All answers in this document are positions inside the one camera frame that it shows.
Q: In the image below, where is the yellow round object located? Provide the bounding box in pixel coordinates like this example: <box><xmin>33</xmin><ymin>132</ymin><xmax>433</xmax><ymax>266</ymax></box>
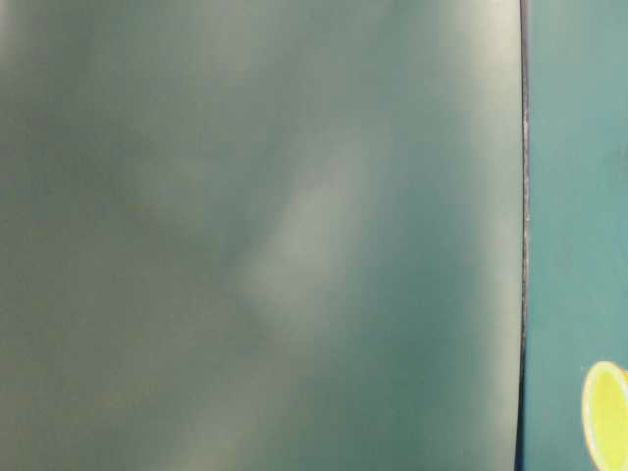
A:
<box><xmin>581</xmin><ymin>361</ymin><xmax>627</xmax><ymax>471</ymax></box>

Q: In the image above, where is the teal side panel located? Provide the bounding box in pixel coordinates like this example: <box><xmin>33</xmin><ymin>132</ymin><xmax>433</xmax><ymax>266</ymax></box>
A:
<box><xmin>1</xmin><ymin>1</ymin><xmax>522</xmax><ymax>470</ymax></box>

